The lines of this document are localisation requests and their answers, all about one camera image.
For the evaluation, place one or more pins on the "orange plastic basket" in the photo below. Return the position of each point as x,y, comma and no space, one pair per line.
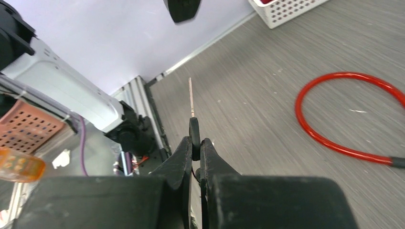
25,128

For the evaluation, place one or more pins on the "black-headed key bunch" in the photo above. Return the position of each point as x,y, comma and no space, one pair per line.
194,131

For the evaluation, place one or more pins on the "red cloth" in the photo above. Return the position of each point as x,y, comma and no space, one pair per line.
266,1

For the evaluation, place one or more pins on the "red cable lock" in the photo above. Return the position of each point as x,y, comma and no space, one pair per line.
396,162

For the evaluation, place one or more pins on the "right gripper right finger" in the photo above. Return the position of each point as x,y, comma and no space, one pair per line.
234,201

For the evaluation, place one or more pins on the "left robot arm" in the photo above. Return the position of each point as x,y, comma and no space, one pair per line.
29,62

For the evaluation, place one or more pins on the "white plastic perforated basket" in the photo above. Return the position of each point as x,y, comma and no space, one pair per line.
279,12

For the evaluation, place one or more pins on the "black padlock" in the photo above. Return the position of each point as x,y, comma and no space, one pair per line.
182,10

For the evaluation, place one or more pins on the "orange drink bottle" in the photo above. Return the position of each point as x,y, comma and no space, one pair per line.
20,167

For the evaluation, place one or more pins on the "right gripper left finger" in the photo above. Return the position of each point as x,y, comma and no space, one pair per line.
159,200

